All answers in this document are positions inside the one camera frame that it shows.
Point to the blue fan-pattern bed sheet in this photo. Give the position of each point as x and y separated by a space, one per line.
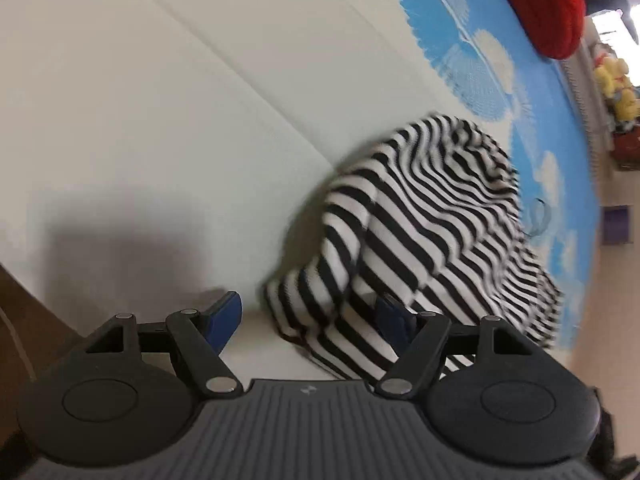
154 152

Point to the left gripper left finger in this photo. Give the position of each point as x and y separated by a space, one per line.
198 338

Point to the striped hoodie with white vest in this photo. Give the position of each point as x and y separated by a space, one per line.
429 221

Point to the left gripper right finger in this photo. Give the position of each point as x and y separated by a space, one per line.
418 340

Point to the dark red plush cushion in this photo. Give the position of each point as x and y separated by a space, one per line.
626 149

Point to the yellow plush toys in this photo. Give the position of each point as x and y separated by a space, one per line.
620 95

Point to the purple box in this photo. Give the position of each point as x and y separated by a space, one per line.
616 225

